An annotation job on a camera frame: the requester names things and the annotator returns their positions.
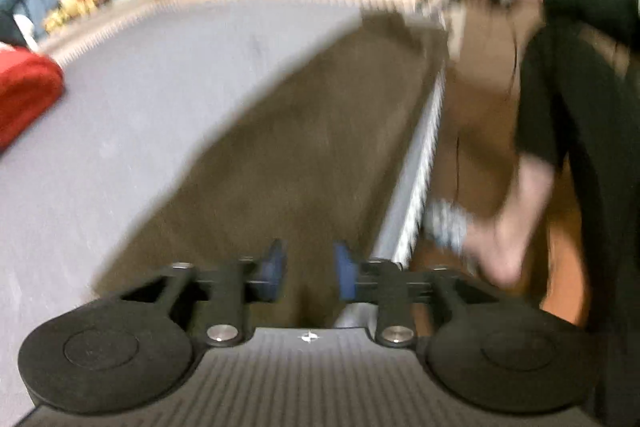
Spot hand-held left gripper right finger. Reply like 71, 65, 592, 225
334, 243, 501, 348

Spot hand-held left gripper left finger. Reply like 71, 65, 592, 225
120, 239, 287, 348

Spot olive corduroy pants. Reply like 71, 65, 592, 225
92, 9, 449, 329

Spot person's right forearm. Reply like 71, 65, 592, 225
541, 0, 640, 40

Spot striped slipper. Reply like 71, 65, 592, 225
422, 198, 473, 258

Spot brown wooden cabinet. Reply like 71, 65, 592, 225
414, 0, 640, 323

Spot person's leg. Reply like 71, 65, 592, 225
462, 149, 557, 289

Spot grey quilted mattress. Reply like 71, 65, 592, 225
0, 0, 447, 427

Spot red folded duvet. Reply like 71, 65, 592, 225
0, 49, 66, 154

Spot white plush toy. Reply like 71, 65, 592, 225
14, 13, 40, 54

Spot teal shark plush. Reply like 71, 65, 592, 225
0, 0, 42, 50

